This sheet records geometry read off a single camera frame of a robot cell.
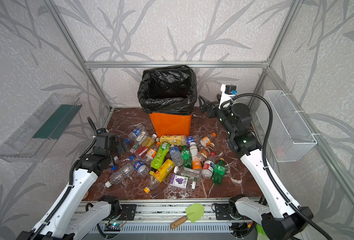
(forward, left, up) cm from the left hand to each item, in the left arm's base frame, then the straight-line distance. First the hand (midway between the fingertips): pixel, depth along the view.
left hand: (120, 139), depth 78 cm
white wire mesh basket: (-8, -78, +17) cm, 80 cm away
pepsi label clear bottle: (-10, -10, -15) cm, 20 cm away
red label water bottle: (-9, -47, -12) cm, 50 cm away
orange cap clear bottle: (+9, -48, -15) cm, 51 cm away
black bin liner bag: (+37, -23, +3) cm, 43 cm away
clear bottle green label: (-11, -38, -19) cm, 44 cm away
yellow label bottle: (-11, -22, -14) cm, 29 cm away
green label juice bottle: (-3, -19, -13) cm, 23 cm away
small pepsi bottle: (+10, -38, -16) cm, 42 cm away
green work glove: (-39, -69, -16) cm, 81 cm away
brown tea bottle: (-1, -46, -11) cm, 47 cm away
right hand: (+9, -44, +27) cm, 52 cm away
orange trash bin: (+17, -21, -9) cm, 29 cm away
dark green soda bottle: (-11, -54, -16) cm, 57 cm away
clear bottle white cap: (-14, +1, -14) cm, 20 cm away
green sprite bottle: (-3, -36, -16) cm, 39 cm away
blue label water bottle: (-1, -29, -18) cm, 34 cm away
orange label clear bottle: (-1, -14, -14) cm, 20 cm away
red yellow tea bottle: (+6, -10, -15) cm, 19 cm away
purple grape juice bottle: (-16, -32, -16) cm, 39 cm away
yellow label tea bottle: (+7, -27, -12) cm, 30 cm away
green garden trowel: (-31, -39, -19) cm, 53 cm away
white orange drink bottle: (-6, -41, -15) cm, 44 cm away
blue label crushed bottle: (+13, +1, -17) cm, 21 cm away
